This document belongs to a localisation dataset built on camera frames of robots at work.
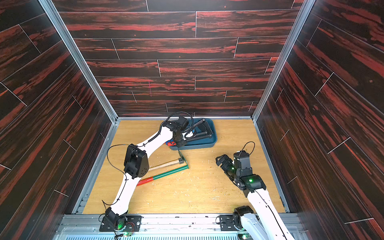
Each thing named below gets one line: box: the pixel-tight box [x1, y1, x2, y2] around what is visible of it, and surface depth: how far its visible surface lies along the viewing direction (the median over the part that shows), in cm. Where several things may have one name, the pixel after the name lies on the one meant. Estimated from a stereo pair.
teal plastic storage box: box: [170, 118, 218, 151], surface depth 106 cm
